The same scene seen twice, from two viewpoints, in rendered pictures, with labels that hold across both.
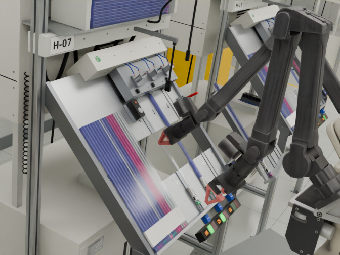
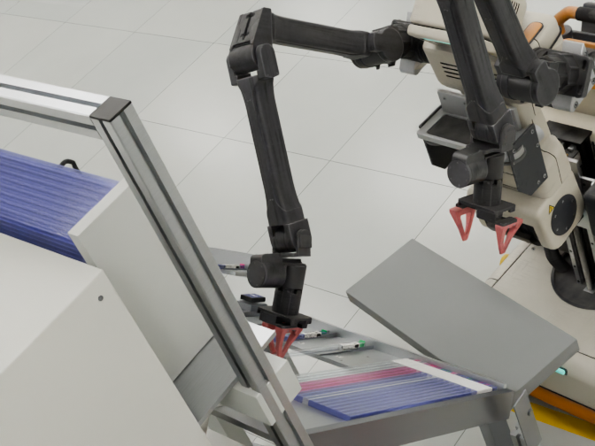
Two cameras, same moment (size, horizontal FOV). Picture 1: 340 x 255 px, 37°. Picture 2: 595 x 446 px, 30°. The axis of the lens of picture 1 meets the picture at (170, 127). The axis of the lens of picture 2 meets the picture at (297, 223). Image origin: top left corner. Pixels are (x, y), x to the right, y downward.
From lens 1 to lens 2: 1.93 m
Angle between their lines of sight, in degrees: 56
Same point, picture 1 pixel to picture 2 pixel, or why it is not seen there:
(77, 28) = not seen: hidden behind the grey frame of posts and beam
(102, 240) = not seen: outside the picture
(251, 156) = (512, 138)
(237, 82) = (282, 157)
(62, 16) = (188, 346)
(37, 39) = (277, 385)
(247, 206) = not seen: hidden behind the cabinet
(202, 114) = (305, 238)
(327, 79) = (329, 37)
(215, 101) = (293, 209)
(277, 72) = (475, 28)
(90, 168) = (408, 427)
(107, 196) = (443, 419)
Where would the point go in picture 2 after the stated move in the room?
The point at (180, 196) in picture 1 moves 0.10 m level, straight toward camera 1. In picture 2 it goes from (362, 357) to (405, 356)
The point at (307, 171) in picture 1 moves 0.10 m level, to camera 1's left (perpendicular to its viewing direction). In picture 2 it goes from (559, 78) to (560, 108)
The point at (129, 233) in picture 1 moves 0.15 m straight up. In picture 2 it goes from (482, 412) to (465, 365)
